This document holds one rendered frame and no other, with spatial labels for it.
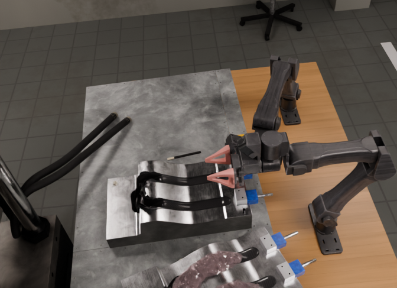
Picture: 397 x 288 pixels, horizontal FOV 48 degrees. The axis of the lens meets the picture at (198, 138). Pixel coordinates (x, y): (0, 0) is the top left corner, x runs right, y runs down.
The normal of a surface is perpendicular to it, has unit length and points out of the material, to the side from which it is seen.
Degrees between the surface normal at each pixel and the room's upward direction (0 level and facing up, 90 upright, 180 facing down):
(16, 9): 90
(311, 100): 0
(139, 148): 0
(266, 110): 16
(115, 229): 0
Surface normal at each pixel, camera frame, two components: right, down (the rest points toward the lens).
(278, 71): -0.16, -0.45
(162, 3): 0.07, 0.74
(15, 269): -0.07, -0.67
